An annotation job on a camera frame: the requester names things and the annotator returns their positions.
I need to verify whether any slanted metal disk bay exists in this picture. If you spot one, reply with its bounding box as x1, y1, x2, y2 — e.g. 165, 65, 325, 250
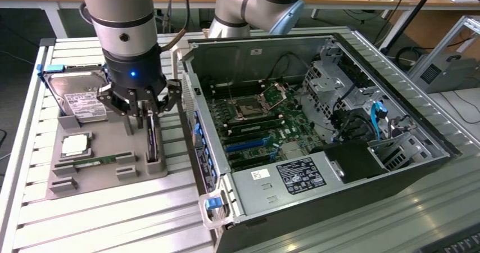
365, 131, 434, 173

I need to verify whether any silver CPU chip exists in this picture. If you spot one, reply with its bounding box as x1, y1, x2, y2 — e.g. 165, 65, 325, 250
61, 134, 91, 157

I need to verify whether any grey plastic parts rack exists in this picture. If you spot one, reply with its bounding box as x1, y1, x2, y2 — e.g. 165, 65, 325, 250
43, 95, 169, 201

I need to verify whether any blue expansion slot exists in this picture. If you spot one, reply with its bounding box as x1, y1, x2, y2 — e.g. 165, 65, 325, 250
223, 138, 270, 153

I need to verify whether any metal socket cover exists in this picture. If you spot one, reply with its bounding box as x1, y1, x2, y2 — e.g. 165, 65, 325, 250
257, 81, 290, 108

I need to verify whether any black plastic shroud box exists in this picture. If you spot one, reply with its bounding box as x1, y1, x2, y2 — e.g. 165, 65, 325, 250
322, 139, 387, 184

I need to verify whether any Nvidia Quadro graphics card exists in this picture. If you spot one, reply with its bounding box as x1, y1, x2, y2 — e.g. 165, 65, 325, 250
142, 106, 162, 164

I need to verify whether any long black expansion slot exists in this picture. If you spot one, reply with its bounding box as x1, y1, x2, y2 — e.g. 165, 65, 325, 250
231, 160, 273, 171
222, 131, 271, 146
227, 152, 273, 165

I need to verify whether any green motherboard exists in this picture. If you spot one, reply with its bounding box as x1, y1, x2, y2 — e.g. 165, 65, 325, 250
203, 78, 327, 173

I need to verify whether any green RAM stick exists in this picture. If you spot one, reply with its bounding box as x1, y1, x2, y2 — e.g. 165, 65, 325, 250
54, 154, 134, 169

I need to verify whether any CPU socket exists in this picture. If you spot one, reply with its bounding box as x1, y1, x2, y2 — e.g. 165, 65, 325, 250
229, 94, 271, 119

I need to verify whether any hard disk in blue carrier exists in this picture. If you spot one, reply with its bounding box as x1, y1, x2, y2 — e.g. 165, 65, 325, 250
37, 63, 113, 124

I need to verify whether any grey tower computer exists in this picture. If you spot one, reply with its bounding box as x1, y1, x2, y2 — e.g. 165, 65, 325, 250
406, 50, 480, 95

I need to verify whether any black keyboard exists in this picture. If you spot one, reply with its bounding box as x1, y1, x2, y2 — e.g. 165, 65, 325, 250
417, 230, 480, 253

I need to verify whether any black stand pole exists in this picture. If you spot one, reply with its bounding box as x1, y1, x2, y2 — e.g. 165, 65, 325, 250
377, 0, 442, 51

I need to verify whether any silver chipset heat sink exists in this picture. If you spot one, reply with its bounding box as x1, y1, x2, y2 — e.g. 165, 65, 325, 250
279, 142, 305, 157

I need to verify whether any RAM stick with black label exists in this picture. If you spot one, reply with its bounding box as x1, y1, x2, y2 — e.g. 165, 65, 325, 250
227, 116, 283, 134

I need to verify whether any open black PC case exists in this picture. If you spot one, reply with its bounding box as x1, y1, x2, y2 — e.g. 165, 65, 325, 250
170, 32, 462, 253

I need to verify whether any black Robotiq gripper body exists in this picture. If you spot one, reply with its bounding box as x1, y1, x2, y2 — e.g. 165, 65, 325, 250
102, 43, 167, 91

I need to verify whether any blue SATA wire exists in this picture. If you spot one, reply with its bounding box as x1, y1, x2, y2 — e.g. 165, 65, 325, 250
369, 101, 386, 143

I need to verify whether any perforated metal disk bay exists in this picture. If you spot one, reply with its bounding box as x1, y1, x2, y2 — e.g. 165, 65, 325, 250
301, 59, 357, 110

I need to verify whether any grey power supply unit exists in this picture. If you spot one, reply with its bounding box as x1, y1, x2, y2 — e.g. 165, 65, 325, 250
226, 151, 346, 218

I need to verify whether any black coiled cable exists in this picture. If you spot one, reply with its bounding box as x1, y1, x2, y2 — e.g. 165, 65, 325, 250
394, 46, 426, 67

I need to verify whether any aluminium profile frame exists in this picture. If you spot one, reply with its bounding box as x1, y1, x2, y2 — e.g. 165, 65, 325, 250
406, 14, 480, 78

